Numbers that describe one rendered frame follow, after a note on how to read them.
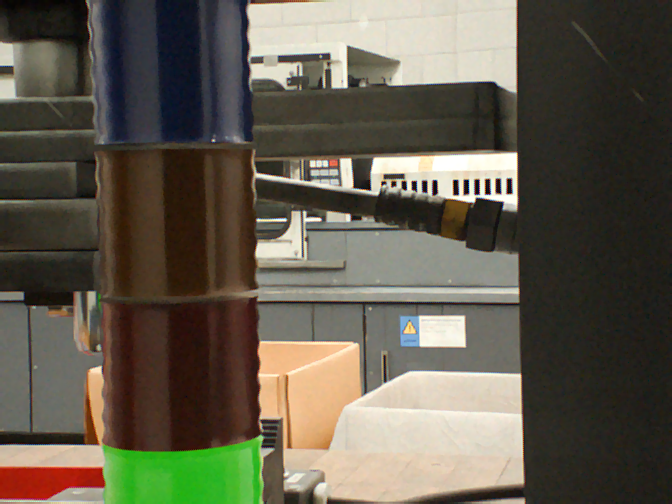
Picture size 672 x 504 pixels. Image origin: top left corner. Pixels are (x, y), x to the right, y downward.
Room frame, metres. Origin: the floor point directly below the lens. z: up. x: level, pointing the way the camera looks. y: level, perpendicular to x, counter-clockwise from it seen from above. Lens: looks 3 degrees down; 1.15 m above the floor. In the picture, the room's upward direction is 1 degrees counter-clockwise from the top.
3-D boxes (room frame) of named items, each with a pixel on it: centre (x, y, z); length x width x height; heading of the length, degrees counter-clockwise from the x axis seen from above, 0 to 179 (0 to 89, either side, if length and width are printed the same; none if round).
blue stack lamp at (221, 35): (0.31, 0.04, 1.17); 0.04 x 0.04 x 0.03
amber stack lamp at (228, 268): (0.31, 0.04, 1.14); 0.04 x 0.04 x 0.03
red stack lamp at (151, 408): (0.31, 0.04, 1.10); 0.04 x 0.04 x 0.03
